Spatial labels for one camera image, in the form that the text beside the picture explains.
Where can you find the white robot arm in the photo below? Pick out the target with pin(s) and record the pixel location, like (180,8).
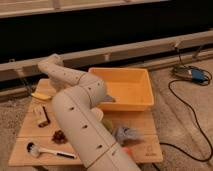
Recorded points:
(77,93)

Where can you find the blue grey cloth in bin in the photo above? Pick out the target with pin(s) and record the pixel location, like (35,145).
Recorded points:
(109,98)

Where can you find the yellow plastic bin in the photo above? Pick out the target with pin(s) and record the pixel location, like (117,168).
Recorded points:
(130,87)

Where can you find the white round lid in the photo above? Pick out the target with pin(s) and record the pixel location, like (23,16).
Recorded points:
(98,113)

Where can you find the green cup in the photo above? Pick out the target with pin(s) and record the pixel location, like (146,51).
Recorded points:
(108,125)

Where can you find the grey crumpled cloth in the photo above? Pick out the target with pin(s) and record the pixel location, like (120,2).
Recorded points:
(124,133)

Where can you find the yellow banana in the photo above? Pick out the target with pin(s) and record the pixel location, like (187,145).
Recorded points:
(41,96)

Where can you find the brown grape bunch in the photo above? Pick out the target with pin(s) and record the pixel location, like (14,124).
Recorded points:
(59,137)

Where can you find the orange peach fruit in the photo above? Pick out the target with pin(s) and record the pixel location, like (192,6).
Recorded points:
(128,151)

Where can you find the wooden block with black strip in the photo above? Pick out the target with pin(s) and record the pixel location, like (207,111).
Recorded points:
(41,116)

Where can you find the wooden table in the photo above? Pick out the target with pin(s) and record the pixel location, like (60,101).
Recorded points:
(147,150)

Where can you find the blue power device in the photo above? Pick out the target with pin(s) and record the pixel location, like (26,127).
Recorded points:
(189,73)

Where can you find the white dish brush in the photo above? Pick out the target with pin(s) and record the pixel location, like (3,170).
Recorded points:
(36,151)

